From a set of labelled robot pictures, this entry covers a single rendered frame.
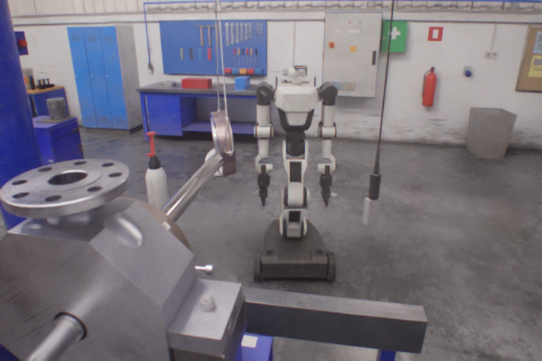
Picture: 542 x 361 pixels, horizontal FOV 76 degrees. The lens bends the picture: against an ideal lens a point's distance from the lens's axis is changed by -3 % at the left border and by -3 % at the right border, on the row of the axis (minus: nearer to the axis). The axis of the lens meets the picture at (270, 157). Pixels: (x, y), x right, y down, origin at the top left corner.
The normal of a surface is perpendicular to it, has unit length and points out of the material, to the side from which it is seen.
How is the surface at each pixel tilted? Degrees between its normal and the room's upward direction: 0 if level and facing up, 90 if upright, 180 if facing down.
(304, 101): 90
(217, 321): 0
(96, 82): 90
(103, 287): 90
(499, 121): 93
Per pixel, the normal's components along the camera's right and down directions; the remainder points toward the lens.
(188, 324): 0.00, -0.94
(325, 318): -0.17, 0.33
